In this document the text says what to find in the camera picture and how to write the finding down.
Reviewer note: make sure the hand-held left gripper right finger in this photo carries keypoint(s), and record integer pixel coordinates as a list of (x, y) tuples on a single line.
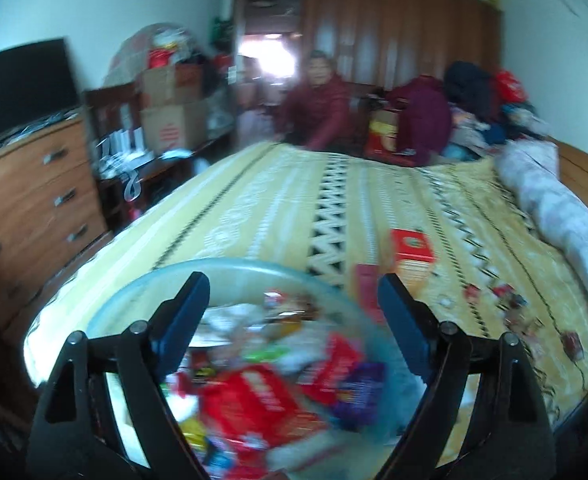
[(404, 325)]

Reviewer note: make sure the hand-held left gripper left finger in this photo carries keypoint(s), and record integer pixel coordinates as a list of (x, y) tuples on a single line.
[(183, 315)]

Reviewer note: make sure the clear plastic bowl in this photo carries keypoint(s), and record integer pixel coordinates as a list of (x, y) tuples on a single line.
[(254, 277)]

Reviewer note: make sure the dark red snack packet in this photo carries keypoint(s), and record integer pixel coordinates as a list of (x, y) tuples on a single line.
[(572, 346)]

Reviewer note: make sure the flat red box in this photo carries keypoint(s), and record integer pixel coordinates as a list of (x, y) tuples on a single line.
[(370, 290)]

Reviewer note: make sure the tall red orange box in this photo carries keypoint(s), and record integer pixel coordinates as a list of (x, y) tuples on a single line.
[(413, 255)]

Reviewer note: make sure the dark wooden desk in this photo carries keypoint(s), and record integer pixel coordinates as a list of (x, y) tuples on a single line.
[(118, 195)]

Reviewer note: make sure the wooden dresser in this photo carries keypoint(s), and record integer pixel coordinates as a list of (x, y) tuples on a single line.
[(28, 210)]

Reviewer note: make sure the red yellow gift box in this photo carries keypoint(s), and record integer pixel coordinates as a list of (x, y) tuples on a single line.
[(384, 135)]

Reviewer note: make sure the white rolled quilt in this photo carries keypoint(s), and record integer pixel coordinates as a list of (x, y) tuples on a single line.
[(559, 210)]

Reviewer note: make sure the maroon coat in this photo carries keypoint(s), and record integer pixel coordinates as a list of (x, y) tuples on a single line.
[(421, 115)]

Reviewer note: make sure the heap of clothes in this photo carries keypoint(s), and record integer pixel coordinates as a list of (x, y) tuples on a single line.
[(489, 105)]

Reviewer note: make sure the wooden headboard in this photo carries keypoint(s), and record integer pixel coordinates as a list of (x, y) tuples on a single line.
[(581, 165)]

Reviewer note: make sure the translucent dome cover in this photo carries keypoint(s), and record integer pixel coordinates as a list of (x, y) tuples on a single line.
[(128, 55)]

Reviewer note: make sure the black television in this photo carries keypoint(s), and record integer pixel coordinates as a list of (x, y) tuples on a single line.
[(23, 90)]

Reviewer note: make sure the wooden wardrobe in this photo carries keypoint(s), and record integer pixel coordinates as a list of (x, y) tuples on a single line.
[(404, 25)]

